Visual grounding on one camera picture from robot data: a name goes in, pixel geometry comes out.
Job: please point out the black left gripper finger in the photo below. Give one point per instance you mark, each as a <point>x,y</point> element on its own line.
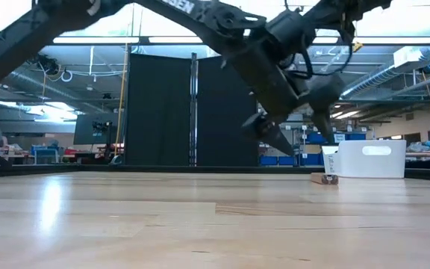
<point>327,99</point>
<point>263,130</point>

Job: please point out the brown block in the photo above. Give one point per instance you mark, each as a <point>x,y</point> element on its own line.
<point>321,178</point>

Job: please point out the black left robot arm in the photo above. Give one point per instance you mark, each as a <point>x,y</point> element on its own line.
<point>32,33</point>

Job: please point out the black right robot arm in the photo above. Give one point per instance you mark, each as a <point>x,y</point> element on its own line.
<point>349,9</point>

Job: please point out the blue storage bin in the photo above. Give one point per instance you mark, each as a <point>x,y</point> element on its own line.
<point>310,159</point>
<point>314,139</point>
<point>286,161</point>
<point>356,136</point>
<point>268,160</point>

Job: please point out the yellow hanging hook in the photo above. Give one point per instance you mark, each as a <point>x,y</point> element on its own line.
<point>357,46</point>

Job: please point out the white plastic bin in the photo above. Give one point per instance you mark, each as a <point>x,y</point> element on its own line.
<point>386,164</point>

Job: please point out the black folding partition screen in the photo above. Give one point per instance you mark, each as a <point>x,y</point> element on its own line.
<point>155,112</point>

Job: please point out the dark monitor screen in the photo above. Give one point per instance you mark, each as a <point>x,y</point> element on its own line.
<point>84,130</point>

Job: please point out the blue crate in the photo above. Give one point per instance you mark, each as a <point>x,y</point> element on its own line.
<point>45,154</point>

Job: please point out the black ceiling-hung device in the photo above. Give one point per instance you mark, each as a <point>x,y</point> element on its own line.
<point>49,66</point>

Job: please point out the black metal table frame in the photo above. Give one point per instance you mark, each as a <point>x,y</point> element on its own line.
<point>218,169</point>

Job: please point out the silver ventilation duct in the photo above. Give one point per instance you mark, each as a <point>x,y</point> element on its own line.
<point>24,80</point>
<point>386,74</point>

